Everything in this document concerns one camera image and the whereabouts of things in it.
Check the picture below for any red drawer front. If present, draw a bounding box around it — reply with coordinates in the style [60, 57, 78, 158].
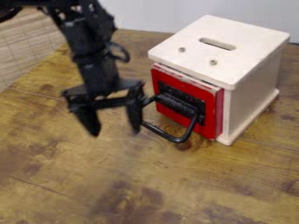
[150, 63, 224, 140]

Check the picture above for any white wooden drawer box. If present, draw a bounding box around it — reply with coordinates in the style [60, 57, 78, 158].
[148, 15, 289, 145]

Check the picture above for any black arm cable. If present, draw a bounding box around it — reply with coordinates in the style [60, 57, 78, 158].
[105, 41, 130, 64]

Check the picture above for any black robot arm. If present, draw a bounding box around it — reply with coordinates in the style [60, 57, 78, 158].
[0, 0, 144, 137]

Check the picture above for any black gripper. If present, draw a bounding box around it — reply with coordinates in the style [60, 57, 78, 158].
[61, 52, 145, 137]

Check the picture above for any black metal drawer handle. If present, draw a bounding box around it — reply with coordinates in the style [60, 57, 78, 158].
[141, 94, 205, 144]

